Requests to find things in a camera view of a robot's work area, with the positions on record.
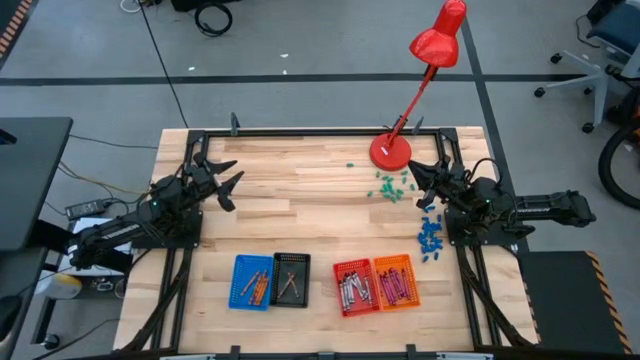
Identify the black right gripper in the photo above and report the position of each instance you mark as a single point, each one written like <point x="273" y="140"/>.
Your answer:
<point x="445" y="162"/>

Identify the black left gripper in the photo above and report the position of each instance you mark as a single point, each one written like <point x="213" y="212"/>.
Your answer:
<point x="226" y="201"/>

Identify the orange crayon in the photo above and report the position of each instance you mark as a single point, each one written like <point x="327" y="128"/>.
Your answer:
<point x="262" y="291"/>
<point x="250" y="283"/>
<point x="256" y="289"/>
<point x="265" y="287"/>
<point x="259" y="290"/>

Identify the brown crayon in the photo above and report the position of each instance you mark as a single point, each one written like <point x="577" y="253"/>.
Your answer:
<point x="292" y="285"/>
<point x="287" y="286"/>

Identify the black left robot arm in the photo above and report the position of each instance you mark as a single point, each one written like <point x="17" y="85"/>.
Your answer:
<point x="125" y="230"/>

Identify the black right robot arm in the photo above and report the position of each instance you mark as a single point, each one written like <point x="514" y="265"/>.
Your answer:
<point x="550" y="207"/>

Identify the red desk lamp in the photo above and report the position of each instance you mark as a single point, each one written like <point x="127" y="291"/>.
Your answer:
<point x="390" y="152"/>

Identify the black table edge clamp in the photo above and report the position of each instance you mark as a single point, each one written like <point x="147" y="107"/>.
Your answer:
<point x="418" y="125"/>
<point x="234" y="124"/>
<point x="234" y="352"/>
<point x="411" y="351"/>

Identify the orange plastic basket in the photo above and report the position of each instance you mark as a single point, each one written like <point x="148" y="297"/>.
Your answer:
<point x="400" y="261"/>

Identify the blue plastic basket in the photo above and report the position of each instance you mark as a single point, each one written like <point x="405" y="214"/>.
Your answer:
<point x="239" y="265"/>

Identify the black plastic basket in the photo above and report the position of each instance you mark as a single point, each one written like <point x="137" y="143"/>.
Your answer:
<point x="304" y="265"/>

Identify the red plastic basket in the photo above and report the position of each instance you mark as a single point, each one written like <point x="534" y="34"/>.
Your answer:
<point x="342" y="267"/>

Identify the white box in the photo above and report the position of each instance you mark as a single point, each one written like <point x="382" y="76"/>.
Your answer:
<point x="90" y="222"/>

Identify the black power adapter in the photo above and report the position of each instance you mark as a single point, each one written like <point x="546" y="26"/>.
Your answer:
<point x="82" y="209"/>

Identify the black floor box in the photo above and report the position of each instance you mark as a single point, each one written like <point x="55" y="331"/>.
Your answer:
<point x="190" y="4"/>

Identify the black platform striped edge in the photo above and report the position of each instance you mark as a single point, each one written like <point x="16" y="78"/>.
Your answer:
<point x="560" y="300"/>

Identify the black desk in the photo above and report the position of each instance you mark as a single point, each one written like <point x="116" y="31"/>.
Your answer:
<point x="30" y="180"/>

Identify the white office chair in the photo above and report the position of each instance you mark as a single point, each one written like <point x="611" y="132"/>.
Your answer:
<point x="600" y="85"/>

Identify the yellow white device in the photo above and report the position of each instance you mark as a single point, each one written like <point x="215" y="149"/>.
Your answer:
<point x="60" y="286"/>

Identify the black orange machine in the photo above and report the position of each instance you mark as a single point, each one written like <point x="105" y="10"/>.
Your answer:
<point x="630" y="107"/>

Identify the black round foot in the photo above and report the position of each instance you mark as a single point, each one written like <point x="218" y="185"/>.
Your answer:
<point x="50" y="341"/>

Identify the black mat striped edge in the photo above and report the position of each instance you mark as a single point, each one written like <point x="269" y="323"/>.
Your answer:
<point x="10" y="20"/>

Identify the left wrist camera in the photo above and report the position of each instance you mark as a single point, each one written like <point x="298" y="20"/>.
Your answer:
<point x="202" y="180"/>

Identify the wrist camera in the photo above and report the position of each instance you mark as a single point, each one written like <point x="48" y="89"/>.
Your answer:
<point x="452" y="183"/>
<point x="202" y="180"/>

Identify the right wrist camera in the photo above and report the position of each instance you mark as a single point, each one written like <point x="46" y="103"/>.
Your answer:
<point x="452" y="183"/>

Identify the black metal table frame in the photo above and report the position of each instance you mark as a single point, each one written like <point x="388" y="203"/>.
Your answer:
<point x="320" y="133"/>

